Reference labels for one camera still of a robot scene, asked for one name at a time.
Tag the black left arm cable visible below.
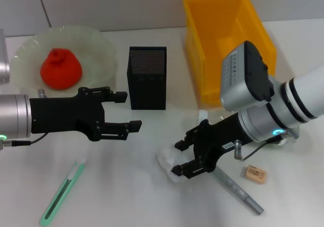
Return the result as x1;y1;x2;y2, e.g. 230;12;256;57
5;132;49;147

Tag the grey right arm cable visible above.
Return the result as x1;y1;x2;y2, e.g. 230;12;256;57
240;133;289;161

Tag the beige eraser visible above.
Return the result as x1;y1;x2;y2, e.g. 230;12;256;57
244;164;268;185

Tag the green utility knife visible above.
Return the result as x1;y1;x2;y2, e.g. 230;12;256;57
39;156;87;226

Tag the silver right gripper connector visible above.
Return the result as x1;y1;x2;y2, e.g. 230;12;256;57
234;140;244;160

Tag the black mesh pen holder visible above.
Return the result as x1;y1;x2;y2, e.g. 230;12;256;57
126;46;167;111

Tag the yellow plastic bin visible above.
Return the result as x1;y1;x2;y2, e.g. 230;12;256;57
182;0;277;105

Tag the pale green glass fruit plate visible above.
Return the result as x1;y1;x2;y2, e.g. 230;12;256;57
9;25;119;99

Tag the white paper ball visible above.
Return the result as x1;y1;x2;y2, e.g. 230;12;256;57
155;146;195;184

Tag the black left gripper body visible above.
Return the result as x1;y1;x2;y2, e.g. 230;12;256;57
29;86;106;142

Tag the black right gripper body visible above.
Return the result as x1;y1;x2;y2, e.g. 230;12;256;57
193;112;252;174

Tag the grey marker pen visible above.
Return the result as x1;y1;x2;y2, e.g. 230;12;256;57
210;165;265;215

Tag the clear bottle with green label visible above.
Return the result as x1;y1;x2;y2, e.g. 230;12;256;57
197;109;300;148

